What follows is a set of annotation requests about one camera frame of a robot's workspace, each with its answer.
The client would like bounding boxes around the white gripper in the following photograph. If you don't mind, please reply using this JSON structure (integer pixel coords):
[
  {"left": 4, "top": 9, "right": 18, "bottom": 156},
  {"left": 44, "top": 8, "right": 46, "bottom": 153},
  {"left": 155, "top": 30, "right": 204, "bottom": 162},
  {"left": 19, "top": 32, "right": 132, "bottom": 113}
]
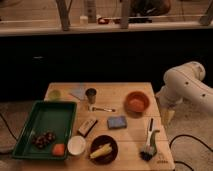
[{"left": 161, "top": 107, "right": 175, "bottom": 128}]

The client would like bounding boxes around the blue sponge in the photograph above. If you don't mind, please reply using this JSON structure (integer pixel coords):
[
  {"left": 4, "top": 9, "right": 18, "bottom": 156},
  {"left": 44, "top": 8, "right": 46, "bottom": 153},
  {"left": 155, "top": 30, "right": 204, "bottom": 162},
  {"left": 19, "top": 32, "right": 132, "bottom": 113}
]
[{"left": 107, "top": 116, "right": 127, "bottom": 129}]

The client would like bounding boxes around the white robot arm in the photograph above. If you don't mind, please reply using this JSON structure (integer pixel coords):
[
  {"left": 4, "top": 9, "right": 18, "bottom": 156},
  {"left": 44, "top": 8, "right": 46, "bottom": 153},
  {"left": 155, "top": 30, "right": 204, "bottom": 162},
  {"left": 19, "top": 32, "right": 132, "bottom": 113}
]
[{"left": 155, "top": 61, "right": 213, "bottom": 127}]

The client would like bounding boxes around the orange bowl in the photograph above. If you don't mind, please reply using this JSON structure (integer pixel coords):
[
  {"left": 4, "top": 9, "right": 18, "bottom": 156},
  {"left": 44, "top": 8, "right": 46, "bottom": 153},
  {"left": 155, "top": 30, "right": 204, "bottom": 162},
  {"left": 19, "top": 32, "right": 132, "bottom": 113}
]
[{"left": 124, "top": 91, "right": 150, "bottom": 113}]

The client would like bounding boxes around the dark brown plate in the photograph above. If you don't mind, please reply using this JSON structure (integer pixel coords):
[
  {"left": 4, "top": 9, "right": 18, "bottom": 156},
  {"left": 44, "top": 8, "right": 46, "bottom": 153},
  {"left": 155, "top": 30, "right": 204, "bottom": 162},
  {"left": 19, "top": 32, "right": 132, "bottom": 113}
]
[{"left": 89, "top": 135, "right": 118, "bottom": 165}]

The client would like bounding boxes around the yellow corn cob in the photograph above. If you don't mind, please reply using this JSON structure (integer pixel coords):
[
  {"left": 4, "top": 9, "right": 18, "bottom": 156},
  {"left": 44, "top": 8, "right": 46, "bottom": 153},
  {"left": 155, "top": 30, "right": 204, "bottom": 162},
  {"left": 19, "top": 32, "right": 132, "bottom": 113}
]
[{"left": 90, "top": 143, "right": 112, "bottom": 159}]

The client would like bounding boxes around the black board eraser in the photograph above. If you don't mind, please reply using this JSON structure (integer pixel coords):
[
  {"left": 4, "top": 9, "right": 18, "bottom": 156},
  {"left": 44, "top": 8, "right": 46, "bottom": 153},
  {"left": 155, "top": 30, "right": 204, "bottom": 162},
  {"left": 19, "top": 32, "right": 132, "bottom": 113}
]
[{"left": 78, "top": 118, "right": 98, "bottom": 137}]

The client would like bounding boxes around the dark metal cup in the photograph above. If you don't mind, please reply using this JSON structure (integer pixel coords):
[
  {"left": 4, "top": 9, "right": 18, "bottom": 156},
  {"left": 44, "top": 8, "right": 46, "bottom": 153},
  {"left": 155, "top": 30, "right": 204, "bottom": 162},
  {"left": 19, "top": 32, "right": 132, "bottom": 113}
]
[{"left": 86, "top": 88, "right": 97, "bottom": 104}]

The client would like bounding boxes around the grey folded cloth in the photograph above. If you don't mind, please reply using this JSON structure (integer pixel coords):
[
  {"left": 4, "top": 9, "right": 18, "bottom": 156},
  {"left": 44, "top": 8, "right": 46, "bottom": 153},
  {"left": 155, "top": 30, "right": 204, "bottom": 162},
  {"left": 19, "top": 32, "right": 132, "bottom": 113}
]
[{"left": 69, "top": 88, "right": 85, "bottom": 100}]

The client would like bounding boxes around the white cup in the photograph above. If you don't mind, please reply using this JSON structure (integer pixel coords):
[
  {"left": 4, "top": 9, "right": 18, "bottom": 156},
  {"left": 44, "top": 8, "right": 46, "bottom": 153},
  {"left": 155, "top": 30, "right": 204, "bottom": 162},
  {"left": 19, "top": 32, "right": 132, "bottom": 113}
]
[{"left": 67, "top": 136, "right": 86, "bottom": 156}]

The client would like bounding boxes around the yellow-green small bowl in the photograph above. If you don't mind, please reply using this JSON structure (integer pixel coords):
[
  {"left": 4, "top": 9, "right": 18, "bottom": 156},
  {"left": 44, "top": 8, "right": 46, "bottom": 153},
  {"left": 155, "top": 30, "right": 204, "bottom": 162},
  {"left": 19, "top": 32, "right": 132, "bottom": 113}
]
[{"left": 48, "top": 90, "right": 61, "bottom": 101}]

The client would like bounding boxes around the orange fruit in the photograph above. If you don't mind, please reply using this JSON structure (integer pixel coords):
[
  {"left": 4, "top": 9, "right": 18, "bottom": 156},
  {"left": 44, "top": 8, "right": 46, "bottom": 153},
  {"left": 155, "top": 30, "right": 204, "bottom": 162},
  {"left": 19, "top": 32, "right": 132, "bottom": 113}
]
[{"left": 52, "top": 144, "right": 65, "bottom": 156}]

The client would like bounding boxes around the dark grape bunch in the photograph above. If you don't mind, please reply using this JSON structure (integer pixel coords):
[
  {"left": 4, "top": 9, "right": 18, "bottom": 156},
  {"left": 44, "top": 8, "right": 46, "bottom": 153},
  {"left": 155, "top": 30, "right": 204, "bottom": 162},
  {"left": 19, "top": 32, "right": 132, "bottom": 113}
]
[{"left": 32, "top": 132, "right": 56, "bottom": 149}]

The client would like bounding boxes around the green plastic tray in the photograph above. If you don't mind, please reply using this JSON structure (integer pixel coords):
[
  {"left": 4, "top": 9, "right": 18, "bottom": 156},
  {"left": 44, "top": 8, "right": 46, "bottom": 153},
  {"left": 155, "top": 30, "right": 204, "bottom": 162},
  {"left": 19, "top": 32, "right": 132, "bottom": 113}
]
[{"left": 12, "top": 101, "right": 77, "bottom": 160}]

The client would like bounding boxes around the black cable right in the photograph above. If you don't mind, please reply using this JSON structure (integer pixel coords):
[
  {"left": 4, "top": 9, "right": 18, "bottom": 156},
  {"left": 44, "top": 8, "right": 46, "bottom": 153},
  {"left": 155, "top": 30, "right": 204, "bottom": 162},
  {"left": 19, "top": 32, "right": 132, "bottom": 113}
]
[{"left": 169, "top": 133, "right": 213, "bottom": 171}]

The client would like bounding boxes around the black cable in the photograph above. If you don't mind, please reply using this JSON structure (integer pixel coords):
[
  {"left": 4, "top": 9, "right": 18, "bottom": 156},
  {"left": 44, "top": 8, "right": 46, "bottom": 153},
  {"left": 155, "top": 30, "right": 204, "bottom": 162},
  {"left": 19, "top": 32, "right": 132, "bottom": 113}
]
[
  {"left": 0, "top": 112, "right": 18, "bottom": 155},
  {"left": 169, "top": 133, "right": 213, "bottom": 171}
]

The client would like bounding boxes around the green handled dish brush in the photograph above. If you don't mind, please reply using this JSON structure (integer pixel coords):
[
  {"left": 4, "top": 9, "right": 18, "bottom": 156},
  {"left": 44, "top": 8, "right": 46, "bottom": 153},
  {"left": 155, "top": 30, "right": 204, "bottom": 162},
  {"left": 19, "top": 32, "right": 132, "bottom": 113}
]
[{"left": 140, "top": 118, "right": 159, "bottom": 161}]

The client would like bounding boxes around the black cable left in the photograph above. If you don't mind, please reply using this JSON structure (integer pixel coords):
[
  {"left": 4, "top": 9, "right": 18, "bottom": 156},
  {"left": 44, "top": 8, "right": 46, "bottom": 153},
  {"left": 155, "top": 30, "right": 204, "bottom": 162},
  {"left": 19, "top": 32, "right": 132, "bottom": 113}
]
[{"left": 0, "top": 112, "right": 18, "bottom": 155}]

